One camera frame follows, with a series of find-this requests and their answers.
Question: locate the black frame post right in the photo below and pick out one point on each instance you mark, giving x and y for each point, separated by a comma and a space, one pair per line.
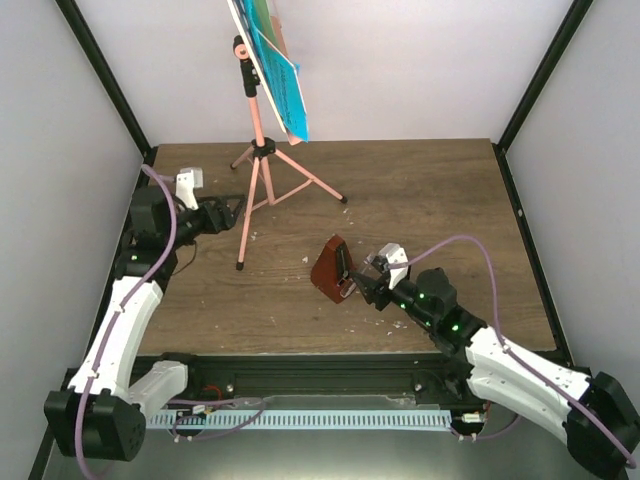
562, 38

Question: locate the red-brown wooden metronome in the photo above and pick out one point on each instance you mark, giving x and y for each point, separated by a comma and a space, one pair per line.
331, 273

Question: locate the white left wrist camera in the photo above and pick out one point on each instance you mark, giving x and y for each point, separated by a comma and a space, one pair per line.
187, 181

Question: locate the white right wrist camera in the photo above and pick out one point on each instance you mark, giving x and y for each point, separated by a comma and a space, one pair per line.
393, 264

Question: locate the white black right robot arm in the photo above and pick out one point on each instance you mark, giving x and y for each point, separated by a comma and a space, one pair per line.
591, 415

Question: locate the black frame post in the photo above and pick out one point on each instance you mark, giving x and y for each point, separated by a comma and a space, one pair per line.
81, 30
562, 38

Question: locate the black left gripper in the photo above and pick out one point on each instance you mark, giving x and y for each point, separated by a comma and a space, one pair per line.
227, 221

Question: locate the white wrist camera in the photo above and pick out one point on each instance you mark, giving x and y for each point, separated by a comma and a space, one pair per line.
187, 181
393, 264

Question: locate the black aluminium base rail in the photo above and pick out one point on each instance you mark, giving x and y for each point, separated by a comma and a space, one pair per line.
430, 378

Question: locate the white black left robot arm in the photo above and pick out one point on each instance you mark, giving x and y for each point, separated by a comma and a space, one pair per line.
102, 413

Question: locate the clear plastic metronome cover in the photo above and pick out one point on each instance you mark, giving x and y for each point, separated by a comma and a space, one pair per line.
372, 267

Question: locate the black frame post left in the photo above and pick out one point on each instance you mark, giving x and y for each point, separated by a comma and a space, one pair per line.
81, 30

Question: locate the light blue slotted cable duct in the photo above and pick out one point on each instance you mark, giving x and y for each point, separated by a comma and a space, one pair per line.
396, 420

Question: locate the blue sheet music booklet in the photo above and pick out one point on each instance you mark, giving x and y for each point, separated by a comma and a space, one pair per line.
260, 29

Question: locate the pink tripod music stand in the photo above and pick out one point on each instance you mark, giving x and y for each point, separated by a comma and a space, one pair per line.
262, 148

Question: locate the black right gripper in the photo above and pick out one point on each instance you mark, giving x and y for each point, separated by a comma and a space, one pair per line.
373, 286

